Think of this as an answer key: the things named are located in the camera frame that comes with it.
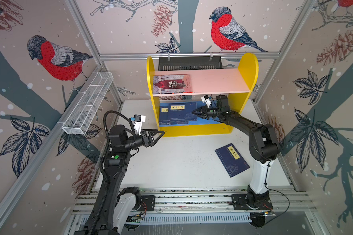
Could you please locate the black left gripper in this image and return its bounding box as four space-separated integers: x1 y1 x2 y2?
124 128 164 151

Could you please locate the navy book yellow label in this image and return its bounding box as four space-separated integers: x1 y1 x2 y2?
167 102 197 122

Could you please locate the red silver illustrated book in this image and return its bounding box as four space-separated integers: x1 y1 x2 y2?
153 74 193 95

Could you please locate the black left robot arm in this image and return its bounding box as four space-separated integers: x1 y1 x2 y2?
75 125 165 235

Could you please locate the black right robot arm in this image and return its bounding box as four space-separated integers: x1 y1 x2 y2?
192 95 280 209

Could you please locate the yellow blue pink bookshelf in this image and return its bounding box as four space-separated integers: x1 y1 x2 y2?
147 53 259 137

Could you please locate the black slotted vent box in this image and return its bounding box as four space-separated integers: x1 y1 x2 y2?
158 56 223 71

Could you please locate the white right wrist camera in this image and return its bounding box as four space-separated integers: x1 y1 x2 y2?
201 95 212 108

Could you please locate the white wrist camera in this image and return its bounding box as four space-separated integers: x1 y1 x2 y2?
201 95 212 108
130 115 146 135

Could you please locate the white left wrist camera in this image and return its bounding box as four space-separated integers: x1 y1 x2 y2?
130 115 146 135

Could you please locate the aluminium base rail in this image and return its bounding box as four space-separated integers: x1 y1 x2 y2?
73 186 318 225

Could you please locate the black corrugated cable conduit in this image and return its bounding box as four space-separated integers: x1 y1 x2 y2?
85 110 136 235

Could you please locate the white wire mesh tray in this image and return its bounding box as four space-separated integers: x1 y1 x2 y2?
62 71 113 135

